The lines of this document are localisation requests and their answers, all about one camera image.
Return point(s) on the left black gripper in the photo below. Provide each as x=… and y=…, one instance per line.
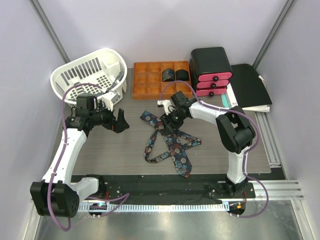
x=118, y=125

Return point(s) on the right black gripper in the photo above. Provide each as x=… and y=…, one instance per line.
x=169, y=129

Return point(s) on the floral navy tie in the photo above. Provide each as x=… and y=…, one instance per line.
x=177, y=144

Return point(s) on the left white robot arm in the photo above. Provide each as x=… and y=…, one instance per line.
x=55, y=194

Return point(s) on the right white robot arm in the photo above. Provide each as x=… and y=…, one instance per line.
x=235, y=131

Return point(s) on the orange compartment tray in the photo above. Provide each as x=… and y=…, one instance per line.
x=148, y=83

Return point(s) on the rolled dark patterned tie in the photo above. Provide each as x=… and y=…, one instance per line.
x=168, y=75

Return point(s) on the rolled black tie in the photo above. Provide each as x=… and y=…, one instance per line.
x=182, y=75

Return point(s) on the blue patterned tie in basket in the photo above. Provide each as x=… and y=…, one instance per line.
x=118, y=78

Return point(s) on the white plastic basket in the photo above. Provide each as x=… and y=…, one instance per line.
x=93, y=73

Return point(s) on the white teal booklet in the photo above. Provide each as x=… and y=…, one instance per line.
x=232, y=102

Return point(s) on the black pink drawer unit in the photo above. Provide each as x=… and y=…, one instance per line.
x=210, y=71

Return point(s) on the black folder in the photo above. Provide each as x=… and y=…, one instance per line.
x=248, y=87

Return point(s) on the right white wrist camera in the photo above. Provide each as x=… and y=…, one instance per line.
x=166, y=105

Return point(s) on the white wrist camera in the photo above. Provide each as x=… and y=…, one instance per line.
x=110, y=99
x=166, y=105

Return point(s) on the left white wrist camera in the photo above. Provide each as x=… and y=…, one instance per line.
x=110, y=99

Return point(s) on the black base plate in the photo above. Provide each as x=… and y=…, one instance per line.
x=173, y=189

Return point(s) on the white slotted cable duct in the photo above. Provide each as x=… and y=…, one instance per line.
x=100, y=207

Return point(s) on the aluminium frame rail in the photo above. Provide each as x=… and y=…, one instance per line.
x=278, y=190

